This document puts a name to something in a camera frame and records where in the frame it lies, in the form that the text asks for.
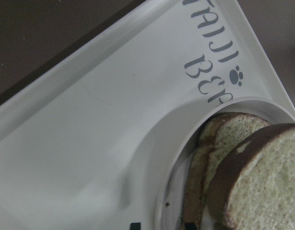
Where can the white plate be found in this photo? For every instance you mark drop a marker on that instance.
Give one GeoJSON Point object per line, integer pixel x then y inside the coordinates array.
{"type": "Point", "coordinates": [181, 139]}

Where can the cream bear tray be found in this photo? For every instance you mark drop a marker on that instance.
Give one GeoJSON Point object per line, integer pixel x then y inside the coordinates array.
{"type": "Point", "coordinates": [78, 147]}

